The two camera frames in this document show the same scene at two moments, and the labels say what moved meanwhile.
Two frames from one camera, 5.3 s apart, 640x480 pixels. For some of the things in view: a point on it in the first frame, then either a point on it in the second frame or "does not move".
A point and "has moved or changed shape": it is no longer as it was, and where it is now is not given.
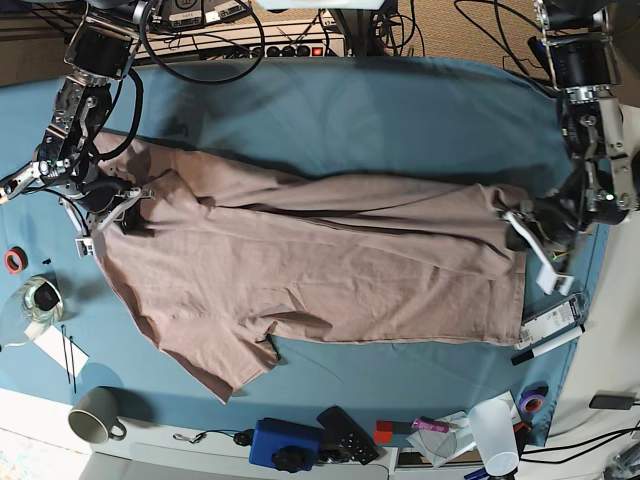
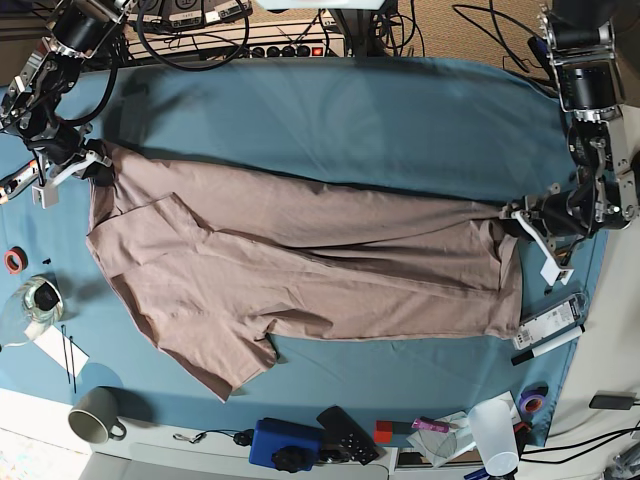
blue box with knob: [284, 445] does not move
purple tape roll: [532, 397] does not move
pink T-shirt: [227, 261] has moved or changed shape
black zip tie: [63, 328] does not move
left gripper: [99, 196] -> [62, 143]
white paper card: [60, 347] does not move
